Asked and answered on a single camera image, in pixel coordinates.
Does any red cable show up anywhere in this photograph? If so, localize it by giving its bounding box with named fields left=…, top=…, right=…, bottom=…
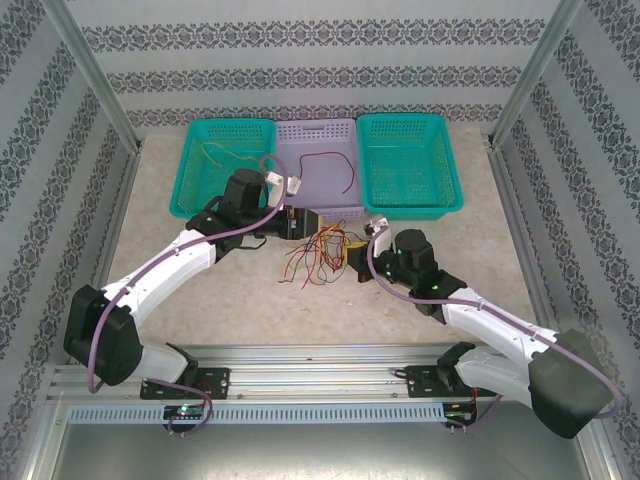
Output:
left=283, top=227, right=351, bottom=281
left=298, top=151, right=359, bottom=195
left=309, top=225, right=346, bottom=286

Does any teal plastic basket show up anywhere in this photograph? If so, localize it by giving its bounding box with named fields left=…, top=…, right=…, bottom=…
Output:
left=355, top=113, right=465, bottom=224
left=167, top=118, right=279, bottom=222

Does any lavender plastic basket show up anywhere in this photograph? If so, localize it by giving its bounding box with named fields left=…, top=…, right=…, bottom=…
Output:
left=274, top=118, right=366, bottom=224

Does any grey metal sheet panel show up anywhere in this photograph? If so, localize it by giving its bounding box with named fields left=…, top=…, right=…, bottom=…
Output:
left=29, top=422, right=616, bottom=480

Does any aluminium side rail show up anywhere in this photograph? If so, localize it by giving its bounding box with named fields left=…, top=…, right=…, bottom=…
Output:
left=67, top=142, right=146, bottom=366
left=487, top=139, right=586, bottom=371

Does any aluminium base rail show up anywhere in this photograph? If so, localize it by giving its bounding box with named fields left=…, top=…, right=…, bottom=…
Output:
left=47, top=342, right=541, bottom=404

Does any white slotted cable duct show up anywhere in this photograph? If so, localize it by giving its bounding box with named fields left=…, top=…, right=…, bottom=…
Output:
left=67, top=401, right=446, bottom=425

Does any aluminium frame post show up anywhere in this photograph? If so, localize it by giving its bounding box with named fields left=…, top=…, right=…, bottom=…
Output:
left=42, top=0, right=145, bottom=152
left=491, top=0, right=585, bottom=147

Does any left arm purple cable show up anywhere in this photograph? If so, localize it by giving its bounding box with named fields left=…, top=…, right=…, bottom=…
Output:
left=87, top=153, right=291, bottom=434

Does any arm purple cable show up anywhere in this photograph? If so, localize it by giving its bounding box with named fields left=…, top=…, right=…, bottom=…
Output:
left=367, top=239, right=624, bottom=434
left=87, top=153, right=291, bottom=434

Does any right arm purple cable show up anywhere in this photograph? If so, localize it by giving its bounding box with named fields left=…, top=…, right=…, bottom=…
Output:
left=367, top=239, right=624, bottom=434

